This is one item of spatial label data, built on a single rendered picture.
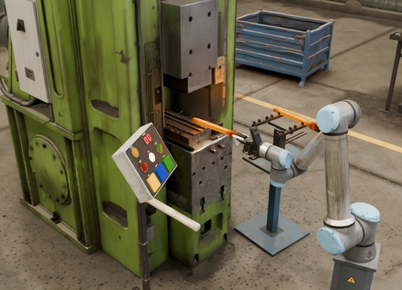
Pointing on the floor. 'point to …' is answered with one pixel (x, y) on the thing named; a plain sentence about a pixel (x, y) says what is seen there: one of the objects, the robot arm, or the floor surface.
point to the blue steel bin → (283, 43)
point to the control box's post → (143, 243)
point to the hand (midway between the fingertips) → (235, 134)
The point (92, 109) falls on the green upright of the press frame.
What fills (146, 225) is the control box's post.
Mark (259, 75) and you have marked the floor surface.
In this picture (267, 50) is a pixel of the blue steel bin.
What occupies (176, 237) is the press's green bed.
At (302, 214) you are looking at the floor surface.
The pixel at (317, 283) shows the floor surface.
